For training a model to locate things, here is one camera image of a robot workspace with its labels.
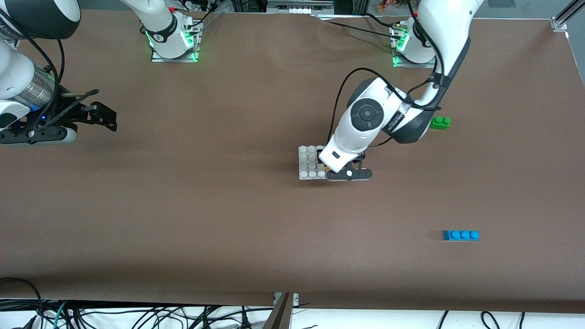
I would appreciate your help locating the grey background device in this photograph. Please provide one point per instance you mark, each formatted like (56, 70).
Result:
(297, 7)

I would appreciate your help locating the white power strip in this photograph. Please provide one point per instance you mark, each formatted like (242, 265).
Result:
(201, 5)

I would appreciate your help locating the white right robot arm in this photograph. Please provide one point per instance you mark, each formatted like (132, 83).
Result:
(160, 27)

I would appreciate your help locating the green two-stud block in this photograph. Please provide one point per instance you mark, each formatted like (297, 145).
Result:
(442, 123)

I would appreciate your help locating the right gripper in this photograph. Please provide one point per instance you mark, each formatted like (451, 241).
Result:
(65, 113)

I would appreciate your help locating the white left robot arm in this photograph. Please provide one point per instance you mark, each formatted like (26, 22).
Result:
(448, 27)

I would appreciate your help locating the aluminium corner profile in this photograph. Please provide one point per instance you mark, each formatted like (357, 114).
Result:
(560, 23)

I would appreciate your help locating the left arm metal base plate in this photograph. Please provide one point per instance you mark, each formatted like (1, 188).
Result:
(411, 65)

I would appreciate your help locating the blue three-stud block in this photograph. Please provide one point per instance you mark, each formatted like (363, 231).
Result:
(461, 235)

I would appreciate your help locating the small metal edge bracket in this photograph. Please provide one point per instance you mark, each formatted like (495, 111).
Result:
(295, 299)

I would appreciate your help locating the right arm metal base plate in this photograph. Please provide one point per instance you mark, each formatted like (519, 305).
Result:
(176, 59)

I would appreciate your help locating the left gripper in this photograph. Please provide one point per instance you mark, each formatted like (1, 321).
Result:
(319, 156)

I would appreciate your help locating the dark metal post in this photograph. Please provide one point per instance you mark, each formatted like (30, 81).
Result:
(279, 315)

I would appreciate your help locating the brown table cover sheet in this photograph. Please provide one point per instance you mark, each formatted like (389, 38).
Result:
(274, 251)

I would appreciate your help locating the white studded base plate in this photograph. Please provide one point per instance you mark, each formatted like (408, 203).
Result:
(308, 160)

